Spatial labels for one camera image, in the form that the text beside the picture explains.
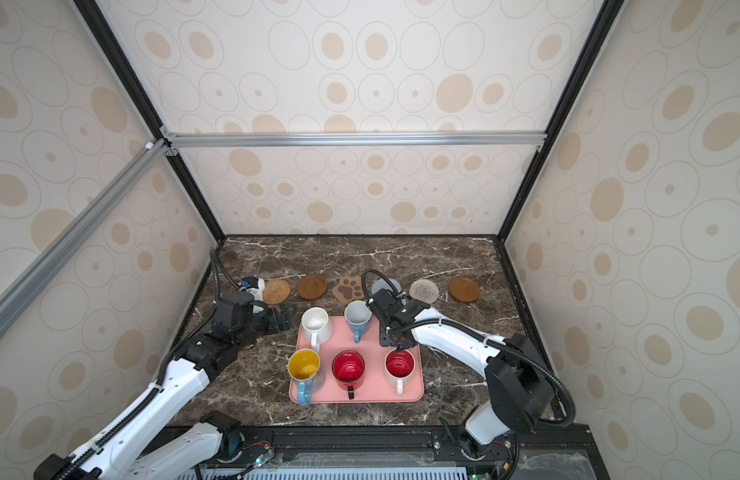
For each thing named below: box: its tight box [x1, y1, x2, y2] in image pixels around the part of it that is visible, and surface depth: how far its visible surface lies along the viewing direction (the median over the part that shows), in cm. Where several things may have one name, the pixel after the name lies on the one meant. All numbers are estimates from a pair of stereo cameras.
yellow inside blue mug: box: [287, 348, 324, 406], surface depth 79 cm
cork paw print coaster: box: [332, 276, 365, 304], surface depth 105 cm
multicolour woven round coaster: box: [409, 279, 440, 305], surface depth 105 cm
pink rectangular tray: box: [289, 378, 298, 403], surface depth 83 cm
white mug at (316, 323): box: [301, 306, 333, 353], surface depth 88 cm
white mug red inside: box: [384, 348, 416, 396], surface depth 81 cm
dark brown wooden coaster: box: [298, 274, 328, 300], surface depth 105 cm
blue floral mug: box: [344, 300, 373, 344], surface depth 88 cm
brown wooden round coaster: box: [449, 276, 481, 303], surface depth 106 cm
